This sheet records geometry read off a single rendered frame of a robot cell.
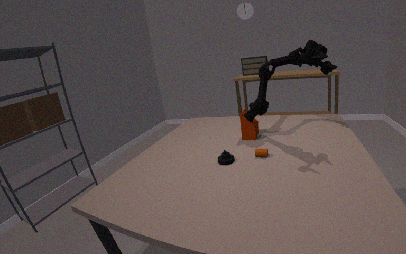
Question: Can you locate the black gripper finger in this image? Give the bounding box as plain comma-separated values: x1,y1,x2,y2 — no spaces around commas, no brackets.
324,61,337,73
310,47,328,60

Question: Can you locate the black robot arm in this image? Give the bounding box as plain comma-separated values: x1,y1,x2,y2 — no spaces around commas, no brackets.
244,40,327,122

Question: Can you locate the orange knob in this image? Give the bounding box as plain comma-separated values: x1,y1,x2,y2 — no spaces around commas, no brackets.
255,149,268,157

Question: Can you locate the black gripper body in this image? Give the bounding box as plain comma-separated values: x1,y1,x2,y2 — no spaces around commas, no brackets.
305,45,329,75

